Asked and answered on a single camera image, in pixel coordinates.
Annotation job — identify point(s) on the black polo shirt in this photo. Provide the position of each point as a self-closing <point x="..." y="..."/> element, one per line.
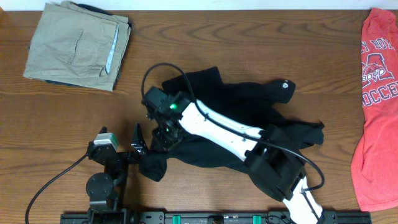
<point x="248" y="103"/>

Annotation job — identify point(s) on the folded khaki pants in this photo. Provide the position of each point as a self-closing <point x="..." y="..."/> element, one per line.
<point x="71" y="46"/>

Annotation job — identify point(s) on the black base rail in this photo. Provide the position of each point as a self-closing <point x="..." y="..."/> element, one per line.
<point x="217" y="217"/>

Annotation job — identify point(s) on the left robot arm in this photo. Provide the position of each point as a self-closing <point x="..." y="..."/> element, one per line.
<point x="106" y="189"/>

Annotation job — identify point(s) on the red printed t-shirt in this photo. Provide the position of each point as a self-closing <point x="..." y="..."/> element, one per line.
<point x="374" y="164"/>

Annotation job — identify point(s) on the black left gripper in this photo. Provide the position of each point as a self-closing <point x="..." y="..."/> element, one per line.
<point x="138" y="144"/>

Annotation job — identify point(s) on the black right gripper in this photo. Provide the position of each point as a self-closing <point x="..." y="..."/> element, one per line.
<point x="165" y="142"/>

